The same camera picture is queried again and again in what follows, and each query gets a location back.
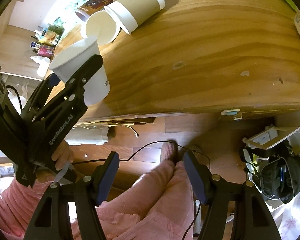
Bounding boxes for white paper cup leaf print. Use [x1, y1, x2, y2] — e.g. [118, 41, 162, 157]
[49, 36, 110, 106]

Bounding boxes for pink sleeve left forearm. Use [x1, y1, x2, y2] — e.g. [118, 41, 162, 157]
[0, 175, 54, 239]

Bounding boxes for white paper cup brown patch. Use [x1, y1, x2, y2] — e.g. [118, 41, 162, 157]
[81, 10, 120, 46]

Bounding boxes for dark red printed cup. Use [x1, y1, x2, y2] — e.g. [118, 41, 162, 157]
[75, 0, 113, 22]

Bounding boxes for brown sleeve paper cup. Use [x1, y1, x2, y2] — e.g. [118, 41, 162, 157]
[104, 0, 166, 35]

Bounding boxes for person's left hand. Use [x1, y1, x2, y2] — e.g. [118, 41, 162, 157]
[36, 140, 74, 183]

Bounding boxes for black bag on rack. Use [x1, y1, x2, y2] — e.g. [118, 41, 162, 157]
[239, 139, 300, 204]

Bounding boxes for person's pink trouser legs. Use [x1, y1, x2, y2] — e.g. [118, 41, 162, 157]
[96, 140, 194, 239]

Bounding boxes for thin black cable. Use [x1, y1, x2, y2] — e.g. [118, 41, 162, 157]
[70, 140, 212, 240]

